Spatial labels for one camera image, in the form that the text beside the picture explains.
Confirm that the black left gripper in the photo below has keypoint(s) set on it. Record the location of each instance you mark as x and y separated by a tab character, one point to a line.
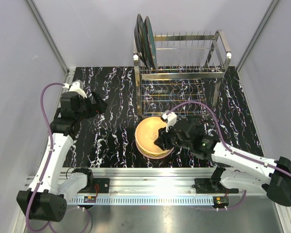
100	106

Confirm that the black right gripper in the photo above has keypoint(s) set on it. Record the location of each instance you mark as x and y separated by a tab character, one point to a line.
163	141

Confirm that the yellow plate with drawing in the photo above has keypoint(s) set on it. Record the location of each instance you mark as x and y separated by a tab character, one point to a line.
147	130

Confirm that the blue glazed plate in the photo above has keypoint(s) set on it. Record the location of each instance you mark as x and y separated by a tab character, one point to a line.
149	45

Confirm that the dark striped rim plate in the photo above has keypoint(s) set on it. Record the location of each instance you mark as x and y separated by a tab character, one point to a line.
138	36

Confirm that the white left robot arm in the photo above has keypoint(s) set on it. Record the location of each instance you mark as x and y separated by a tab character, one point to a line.
45	199

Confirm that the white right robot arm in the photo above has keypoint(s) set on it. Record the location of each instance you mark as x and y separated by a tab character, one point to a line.
250	172

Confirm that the pink bottom plate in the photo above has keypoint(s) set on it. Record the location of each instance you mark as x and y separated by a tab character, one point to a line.
152	151

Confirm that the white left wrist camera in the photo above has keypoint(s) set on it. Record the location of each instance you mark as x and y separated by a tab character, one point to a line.
76	86

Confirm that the aluminium front rail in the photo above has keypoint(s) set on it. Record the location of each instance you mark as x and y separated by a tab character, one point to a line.
173	181

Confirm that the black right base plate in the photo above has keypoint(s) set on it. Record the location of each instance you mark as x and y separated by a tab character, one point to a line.
203	186

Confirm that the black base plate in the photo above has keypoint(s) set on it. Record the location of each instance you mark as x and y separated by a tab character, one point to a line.
203	186
100	184

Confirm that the slotted cable duct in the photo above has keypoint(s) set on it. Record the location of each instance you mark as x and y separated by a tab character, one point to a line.
143	200

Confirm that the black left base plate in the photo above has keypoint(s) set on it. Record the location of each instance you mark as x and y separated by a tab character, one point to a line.
100	184

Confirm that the steel wire dish rack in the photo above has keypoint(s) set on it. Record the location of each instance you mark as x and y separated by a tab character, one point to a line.
190	67

